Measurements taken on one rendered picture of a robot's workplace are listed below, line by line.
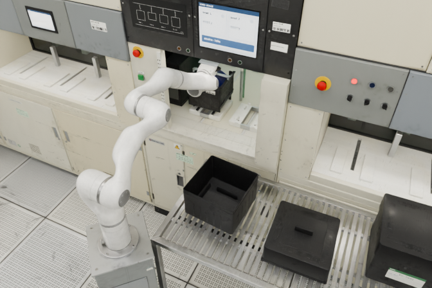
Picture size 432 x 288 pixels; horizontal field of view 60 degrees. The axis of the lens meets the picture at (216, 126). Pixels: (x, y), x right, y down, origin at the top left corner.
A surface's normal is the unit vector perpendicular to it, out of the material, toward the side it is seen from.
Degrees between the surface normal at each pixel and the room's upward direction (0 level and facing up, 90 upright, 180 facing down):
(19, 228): 0
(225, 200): 0
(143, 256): 0
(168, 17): 90
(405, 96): 90
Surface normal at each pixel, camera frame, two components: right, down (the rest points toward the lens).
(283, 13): -0.42, 0.58
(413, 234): 0.00, -0.77
